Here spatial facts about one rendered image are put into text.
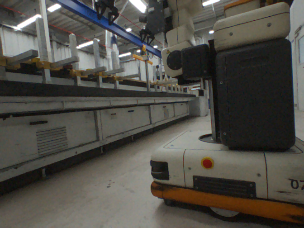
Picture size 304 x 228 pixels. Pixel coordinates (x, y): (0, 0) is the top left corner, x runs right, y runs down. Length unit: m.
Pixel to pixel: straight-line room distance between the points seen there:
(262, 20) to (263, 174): 0.55
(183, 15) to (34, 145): 1.36
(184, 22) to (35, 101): 1.03
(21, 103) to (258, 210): 1.30
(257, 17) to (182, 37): 0.36
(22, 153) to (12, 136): 0.14
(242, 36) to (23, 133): 1.45
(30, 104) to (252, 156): 1.23
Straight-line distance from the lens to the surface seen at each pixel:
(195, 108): 5.51
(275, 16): 0.79
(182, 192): 0.82
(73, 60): 1.20
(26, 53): 1.08
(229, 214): 0.84
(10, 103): 1.25
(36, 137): 1.56
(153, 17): 1.06
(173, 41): 0.99
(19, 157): 1.53
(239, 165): 0.74
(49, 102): 1.36
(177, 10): 1.09
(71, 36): 1.59
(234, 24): 0.78
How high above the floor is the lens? 0.50
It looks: 3 degrees down
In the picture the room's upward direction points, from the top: 5 degrees counter-clockwise
